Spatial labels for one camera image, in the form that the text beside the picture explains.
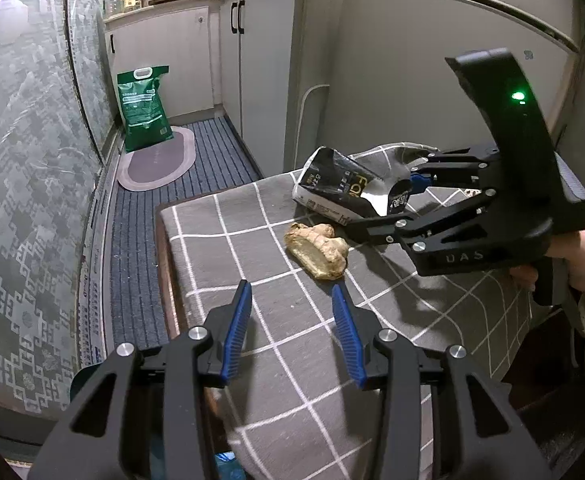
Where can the blue and white tissue pack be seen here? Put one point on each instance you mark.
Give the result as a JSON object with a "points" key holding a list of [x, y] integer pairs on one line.
{"points": [[227, 465]]}

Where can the grey refrigerator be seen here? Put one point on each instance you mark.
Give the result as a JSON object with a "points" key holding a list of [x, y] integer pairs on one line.
{"points": [[397, 60]]}

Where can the black snack bag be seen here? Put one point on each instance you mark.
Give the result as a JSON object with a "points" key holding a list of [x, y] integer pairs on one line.
{"points": [[342, 185]]}

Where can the green rice bag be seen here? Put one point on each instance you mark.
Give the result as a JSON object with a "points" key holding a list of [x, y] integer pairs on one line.
{"points": [[145, 110]]}

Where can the large frosted glass door panel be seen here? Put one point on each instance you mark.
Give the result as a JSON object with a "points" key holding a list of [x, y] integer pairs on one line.
{"points": [[22, 185]]}

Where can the white kitchen cabinet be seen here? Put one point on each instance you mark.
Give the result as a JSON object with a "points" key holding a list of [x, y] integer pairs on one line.
{"points": [[267, 60]]}

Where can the grey checked tablecloth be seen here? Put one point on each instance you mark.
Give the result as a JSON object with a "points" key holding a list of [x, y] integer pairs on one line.
{"points": [[282, 320]]}

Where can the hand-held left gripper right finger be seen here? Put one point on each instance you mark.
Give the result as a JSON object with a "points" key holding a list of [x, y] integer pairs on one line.
{"points": [[347, 335]]}

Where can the striped grey floor mat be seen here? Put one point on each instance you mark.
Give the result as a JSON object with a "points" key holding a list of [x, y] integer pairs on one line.
{"points": [[137, 260]]}

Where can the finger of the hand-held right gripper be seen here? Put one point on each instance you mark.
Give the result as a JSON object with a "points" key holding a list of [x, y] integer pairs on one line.
{"points": [[422, 227], [457, 170]]}

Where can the ginger root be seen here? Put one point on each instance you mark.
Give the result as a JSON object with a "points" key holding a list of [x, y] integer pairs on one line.
{"points": [[317, 252]]}

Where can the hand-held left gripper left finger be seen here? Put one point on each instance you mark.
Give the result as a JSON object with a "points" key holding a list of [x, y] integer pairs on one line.
{"points": [[235, 335]]}

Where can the narrow frosted glass door panel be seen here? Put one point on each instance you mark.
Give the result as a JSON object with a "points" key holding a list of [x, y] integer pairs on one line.
{"points": [[90, 60]]}

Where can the oval purple floor mat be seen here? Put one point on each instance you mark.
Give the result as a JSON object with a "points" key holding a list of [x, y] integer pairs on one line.
{"points": [[157, 165]]}

